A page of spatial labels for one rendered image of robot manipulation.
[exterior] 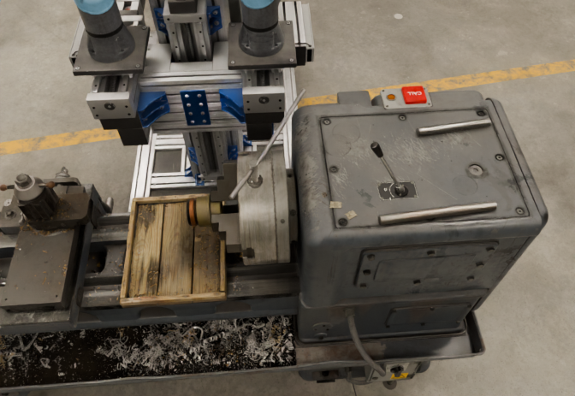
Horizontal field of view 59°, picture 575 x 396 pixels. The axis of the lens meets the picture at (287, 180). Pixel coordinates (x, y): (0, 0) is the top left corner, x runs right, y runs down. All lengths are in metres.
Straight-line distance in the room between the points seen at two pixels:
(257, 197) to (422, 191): 0.41
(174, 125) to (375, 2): 2.38
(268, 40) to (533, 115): 2.12
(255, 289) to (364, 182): 0.50
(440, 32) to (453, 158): 2.52
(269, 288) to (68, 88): 2.34
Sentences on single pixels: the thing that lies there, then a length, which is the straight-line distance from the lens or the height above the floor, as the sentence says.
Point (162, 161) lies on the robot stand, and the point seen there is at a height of 0.21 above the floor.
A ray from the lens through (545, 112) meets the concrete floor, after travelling 3.50.
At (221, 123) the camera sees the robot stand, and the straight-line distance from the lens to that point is 1.95.
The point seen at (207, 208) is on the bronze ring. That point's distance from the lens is 1.40.
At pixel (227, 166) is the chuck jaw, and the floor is 1.19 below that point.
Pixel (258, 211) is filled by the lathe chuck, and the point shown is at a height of 1.21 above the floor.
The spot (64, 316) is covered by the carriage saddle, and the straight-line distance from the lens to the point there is 1.58.
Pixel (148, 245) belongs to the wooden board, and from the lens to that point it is 1.65.
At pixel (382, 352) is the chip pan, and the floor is 0.54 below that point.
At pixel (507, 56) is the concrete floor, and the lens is 3.79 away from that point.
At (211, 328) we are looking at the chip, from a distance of 1.87.
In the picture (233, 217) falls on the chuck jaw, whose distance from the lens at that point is 1.39.
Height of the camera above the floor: 2.29
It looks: 54 degrees down
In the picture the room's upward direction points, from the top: straight up
